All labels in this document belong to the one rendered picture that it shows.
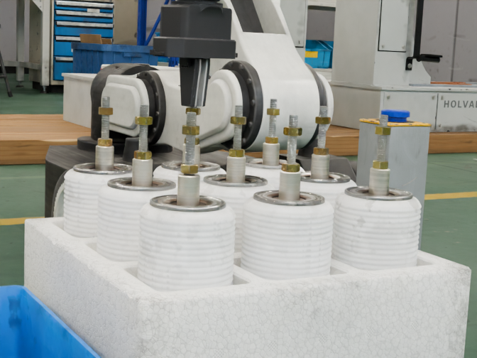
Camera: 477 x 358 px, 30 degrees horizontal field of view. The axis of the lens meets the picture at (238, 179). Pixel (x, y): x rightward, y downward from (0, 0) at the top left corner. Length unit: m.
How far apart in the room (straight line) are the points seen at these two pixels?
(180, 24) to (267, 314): 0.40
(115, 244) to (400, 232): 0.31
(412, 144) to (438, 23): 7.06
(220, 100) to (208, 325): 0.61
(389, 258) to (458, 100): 2.97
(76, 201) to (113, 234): 0.12
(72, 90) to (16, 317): 2.45
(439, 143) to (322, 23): 6.04
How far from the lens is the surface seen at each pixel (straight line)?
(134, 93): 1.69
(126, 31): 7.53
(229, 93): 1.37
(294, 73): 1.42
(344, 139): 3.46
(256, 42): 1.44
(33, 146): 2.91
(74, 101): 3.46
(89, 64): 5.70
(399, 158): 1.23
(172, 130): 1.64
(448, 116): 3.89
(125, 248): 0.96
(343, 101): 3.85
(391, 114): 1.24
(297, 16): 3.46
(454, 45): 8.12
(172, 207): 0.85
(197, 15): 1.10
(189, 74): 1.12
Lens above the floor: 0.41
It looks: 9 degrees down
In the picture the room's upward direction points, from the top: 3 degrees clockwise
